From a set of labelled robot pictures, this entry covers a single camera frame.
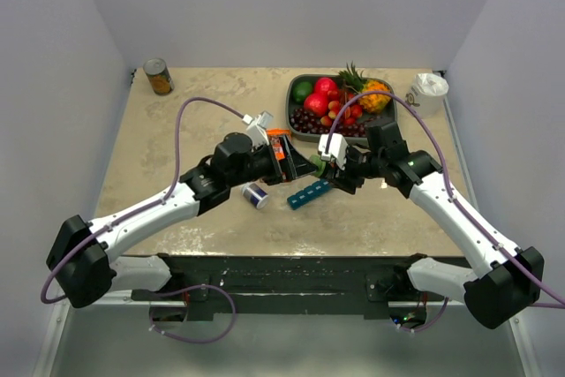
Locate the red cherry cluster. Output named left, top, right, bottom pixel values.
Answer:
left=319, top=88, right=365, bottom=127

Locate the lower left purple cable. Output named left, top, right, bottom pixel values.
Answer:
left=147, top=283, right=237, bottom=345

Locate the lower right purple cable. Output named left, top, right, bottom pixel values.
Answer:
left=395, top=297, right=450, bottom=335

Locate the grey fruit tray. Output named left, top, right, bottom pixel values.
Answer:
left=286, top=74, right=397, bottom=147

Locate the red apple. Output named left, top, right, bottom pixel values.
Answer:
left=313, top=77, right=338, bottom=95
left=303, top=93, right=329, bottom=117

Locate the white blue pill bottle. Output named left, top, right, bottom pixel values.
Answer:
left=241, top=183, right=269, bottom=209

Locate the teal weekly pill organizer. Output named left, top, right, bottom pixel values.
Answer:
left=287, top=179, right=332, bottom=210

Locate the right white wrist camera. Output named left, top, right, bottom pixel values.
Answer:
left=318, top=133, right=348, bottom=162

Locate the purple cable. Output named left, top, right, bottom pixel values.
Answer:
left=326, top=89, right=565, bottom=310
left=40, top=96, right=252, bottom=305
left=395, top=297, right=450, bottom=335
left=147, top=283, right=237, bottom=345

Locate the small pineapple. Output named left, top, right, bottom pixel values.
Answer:
left=338, top=62, right=391, bottom=114

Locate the aluminium rail frame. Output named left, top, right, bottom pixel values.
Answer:
left=34, top=296, right=540, bottom=376

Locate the red apple upper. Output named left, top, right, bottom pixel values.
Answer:
left=313, top=77, right=338, bottom=95

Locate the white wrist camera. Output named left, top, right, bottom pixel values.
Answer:
left=318, top=133, right=348, bottom=162
left=242, top=111, right=273, bottom=147

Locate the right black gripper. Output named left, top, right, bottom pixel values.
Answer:
left=328, top=146, right=386, bottom=194

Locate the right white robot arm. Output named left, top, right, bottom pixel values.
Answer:
left=318, top=119, right=545, bottom=329

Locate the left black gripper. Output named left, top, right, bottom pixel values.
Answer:
left=229, top=133, right=318, bottom=188

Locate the green pill bottle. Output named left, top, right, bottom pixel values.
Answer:
left=309, top=155, right=330, bottom=179

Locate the tin can yellow label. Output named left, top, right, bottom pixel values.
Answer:
left=143, top=57, right=174, bottom=95

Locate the red apple lower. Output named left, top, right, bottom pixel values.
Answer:
left=303, top=93, right=329, bottom=117

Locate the orange cardboard box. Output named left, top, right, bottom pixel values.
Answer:
left=267, top=129, right=291, bottom=182

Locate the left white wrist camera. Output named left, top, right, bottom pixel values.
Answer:
left=242, top=111, right=273, bottom=147

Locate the green lime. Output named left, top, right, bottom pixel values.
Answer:
left=291, top=81, right=313, bottom=104

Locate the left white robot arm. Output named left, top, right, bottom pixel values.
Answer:
left=46, top=132, right=317, bottom=308

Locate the dark grape bunch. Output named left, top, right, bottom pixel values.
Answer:
left=290, top=106, right=378, bottom=138

